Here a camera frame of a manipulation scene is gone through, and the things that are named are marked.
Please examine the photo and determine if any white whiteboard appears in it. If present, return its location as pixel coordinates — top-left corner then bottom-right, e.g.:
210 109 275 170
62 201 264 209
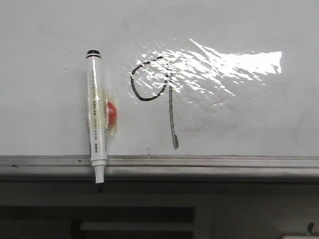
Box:
0 0 319 156

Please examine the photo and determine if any white whiteboard marker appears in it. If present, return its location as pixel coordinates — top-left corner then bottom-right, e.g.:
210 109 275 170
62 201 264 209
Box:
86 50 107 193

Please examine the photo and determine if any aluminium whiteboard frame rail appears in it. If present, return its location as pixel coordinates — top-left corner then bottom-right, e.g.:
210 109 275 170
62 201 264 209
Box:
0 155 319 182

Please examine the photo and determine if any dark slotted panel below board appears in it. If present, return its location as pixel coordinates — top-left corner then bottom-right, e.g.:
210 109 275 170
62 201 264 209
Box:
0 206 195 239

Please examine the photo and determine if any red magnet taped to marker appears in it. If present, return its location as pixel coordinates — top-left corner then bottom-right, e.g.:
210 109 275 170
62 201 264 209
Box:
102 87 118 137

